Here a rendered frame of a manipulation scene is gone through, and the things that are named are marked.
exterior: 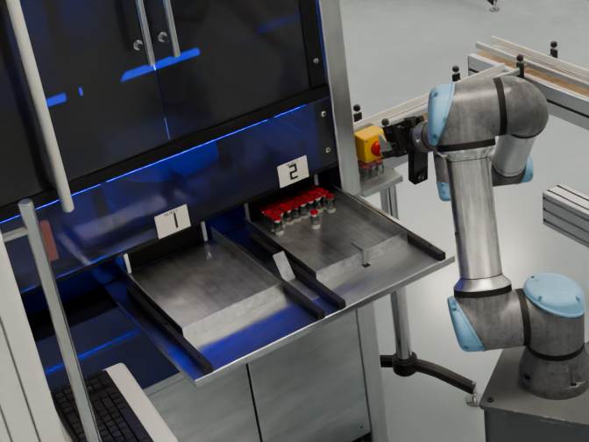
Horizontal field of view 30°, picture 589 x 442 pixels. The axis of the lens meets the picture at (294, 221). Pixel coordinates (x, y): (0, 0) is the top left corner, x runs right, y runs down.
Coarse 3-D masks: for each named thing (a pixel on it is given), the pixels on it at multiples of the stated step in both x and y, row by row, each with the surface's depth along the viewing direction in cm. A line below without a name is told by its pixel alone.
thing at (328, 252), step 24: (336, 192) 286; (336, 216) 279; (360, 216) 278; (288, 240) 272; (312, 240) 270; (336, 240) 269; (360, 240) 268; (384, 240) 260; (312, 264) 261; (336, 264) 254; (360, 264) 258
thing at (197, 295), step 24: (216, 240) 276; (168, 264) 270; (192, 264) 268; (216, 264) 267; (240, 264) 265; (144, 288) 262; (168, 288) 260; (192, 288) 259; (216, 288) 258; (240, 288) 256; (264, 288) 255; (168, 312) 252; (192, 312) 250; (216, 312) 243; (240, 312) 247; (192, 336) 242
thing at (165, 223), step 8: (176, 208) 259; (184, 208) 260; (160, 216) 257; (168, 216) 258; (176, 216) 260; (184, 216) 261; (160, 224) 258; (168, 224) 259; (184, 224) 262; (160, 232) 259; (168, 232) 260
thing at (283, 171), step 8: (296, 160) 273; (304, 160) 274; (280, 168) 271; (288, 168) 272; (304, 168) 275; (280, 176) 272; (288, 176) 273; (304, 176) 276; (280, 184) 273; (288, 184) 274
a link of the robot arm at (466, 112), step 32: (448, 96) 212; (480, 96) 212; (448, 128) 213; (480, 128) 212; (448, 160) 217; (480, 160) 214; (480, 192) 215; (480, 224) 215; (480, 256) 216; (480, 288) 215; (480, 320) 216; (512, 320) 216
